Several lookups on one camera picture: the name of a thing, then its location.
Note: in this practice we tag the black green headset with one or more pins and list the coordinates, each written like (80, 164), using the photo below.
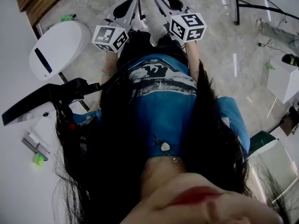
(290, 59)

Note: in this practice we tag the person's face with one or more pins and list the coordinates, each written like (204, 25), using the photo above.
(210, 209)

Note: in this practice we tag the green item on shelf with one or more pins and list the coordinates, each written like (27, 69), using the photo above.
(37, 160)

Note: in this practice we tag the white cabinet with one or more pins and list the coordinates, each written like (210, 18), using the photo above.
(282, 83)

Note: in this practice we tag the person's blue printed shirt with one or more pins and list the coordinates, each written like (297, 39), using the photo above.
(165, 113)

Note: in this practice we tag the grey wall shelf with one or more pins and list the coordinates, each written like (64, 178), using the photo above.
(32, 146)

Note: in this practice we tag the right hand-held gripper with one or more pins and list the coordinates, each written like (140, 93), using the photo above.
(187, 28)

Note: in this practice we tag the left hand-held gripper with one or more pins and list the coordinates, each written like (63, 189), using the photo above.
(107, 37)

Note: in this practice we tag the black tablet screen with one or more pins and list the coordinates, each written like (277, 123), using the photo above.
(30, 106)

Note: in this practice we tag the white oval toilet appliance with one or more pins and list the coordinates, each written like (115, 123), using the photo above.
(60, 48)

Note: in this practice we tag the person's left forearm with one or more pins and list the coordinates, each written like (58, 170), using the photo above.
(109, 62)

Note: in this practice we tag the dark green round bin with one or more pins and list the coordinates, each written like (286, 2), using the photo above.
(258, 140)

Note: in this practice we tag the small green plastic object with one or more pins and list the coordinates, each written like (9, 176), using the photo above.
(269, 66)

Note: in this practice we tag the person's left sneaker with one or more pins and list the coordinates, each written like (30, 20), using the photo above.
(136, 28)

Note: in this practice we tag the person's right forearm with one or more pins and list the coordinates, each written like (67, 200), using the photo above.
(192, 57)

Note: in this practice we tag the person's black trousers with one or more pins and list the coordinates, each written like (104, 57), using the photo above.
(140, 43)

